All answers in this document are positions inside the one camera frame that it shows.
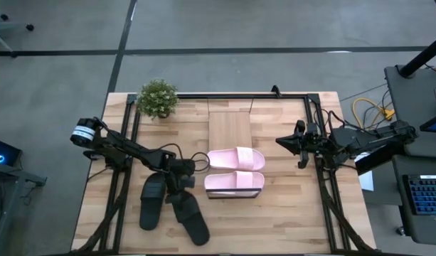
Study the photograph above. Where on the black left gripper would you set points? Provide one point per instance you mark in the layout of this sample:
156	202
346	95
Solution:
182	177

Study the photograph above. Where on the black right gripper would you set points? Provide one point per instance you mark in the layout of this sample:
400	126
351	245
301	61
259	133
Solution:
312	142

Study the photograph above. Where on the black slide sandal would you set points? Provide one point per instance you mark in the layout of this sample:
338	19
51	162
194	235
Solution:
194	222
151	209

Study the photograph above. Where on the pink slide sandal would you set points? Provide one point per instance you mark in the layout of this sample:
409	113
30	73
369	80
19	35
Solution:
235	180
235	159

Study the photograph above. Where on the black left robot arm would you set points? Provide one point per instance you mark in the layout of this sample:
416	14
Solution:
132	151

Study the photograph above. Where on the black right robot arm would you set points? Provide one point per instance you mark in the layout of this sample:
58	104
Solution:
367	140

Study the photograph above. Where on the white paper sheet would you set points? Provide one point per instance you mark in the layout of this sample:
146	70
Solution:
367	179

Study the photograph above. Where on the black stand bar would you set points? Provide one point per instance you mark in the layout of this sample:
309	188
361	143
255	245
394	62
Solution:
381	158

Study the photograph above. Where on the small green potted plant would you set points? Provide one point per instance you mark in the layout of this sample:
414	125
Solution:
157	97

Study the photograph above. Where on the grey desk with laptop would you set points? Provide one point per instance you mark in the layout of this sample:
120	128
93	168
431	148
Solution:
413	106

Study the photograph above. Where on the black caster wheel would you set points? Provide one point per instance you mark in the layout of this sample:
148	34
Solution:
401	231

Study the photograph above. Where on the backlit computer keyboard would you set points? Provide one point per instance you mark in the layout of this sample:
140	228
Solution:
427	195

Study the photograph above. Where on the black pole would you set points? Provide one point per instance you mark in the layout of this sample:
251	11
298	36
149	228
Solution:
422	57

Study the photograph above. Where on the grey desk with keyboard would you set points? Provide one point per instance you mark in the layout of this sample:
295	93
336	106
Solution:
424	227

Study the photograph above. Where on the grey metal cart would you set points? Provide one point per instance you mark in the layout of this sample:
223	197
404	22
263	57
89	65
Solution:
8	188

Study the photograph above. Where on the computer case with blue light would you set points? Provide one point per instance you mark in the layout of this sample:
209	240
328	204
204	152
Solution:
2	151

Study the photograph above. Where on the office chair base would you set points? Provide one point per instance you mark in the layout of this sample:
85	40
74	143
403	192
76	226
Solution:
0	30

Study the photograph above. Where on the small black camera mount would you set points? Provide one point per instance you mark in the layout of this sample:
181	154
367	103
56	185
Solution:
275	90

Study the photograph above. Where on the wooden shelf with black frame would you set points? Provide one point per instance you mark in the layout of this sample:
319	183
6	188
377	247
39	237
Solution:
230	129

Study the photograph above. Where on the black aluminium table frame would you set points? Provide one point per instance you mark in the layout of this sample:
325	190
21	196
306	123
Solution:
239	96

